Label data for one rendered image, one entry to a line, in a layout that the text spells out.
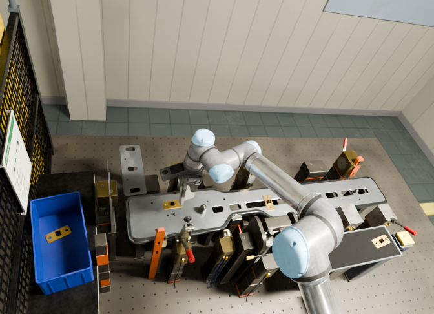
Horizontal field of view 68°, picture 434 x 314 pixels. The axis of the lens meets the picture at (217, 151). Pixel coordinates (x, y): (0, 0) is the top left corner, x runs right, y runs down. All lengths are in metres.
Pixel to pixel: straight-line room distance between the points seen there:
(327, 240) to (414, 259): 1.45
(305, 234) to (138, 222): 0.77
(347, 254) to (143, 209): 0.87
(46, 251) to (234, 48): 2.28
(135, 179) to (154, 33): 1.59
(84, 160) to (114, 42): 1.23
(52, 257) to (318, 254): 0.92
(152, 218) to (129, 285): 0.36
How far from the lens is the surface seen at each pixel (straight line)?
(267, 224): 1.31
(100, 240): 1.18
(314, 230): 0.91
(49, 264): 1.35
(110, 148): 2.03
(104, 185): 1.45
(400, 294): 2.15
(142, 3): 2.72
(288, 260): 0.90
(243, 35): 2.98
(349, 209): 1.66
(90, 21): 2.57
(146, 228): 1.41
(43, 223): 1.42
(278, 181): 1.05
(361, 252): 1.50
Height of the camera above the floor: 2.27
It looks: 48 degrees down
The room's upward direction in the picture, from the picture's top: 19 degrees clockwise
